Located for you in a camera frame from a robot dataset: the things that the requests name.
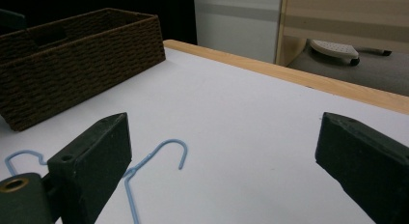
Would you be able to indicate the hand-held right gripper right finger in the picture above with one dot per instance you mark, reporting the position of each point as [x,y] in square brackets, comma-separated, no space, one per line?
[363,156]

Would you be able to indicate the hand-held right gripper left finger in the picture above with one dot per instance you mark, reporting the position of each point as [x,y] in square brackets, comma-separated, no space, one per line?
[96,159]

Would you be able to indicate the dark brown woven basket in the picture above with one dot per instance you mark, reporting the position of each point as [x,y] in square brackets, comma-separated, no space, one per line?
[77,66]

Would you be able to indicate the white cabinet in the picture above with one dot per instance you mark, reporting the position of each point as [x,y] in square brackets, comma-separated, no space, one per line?
[238,24]

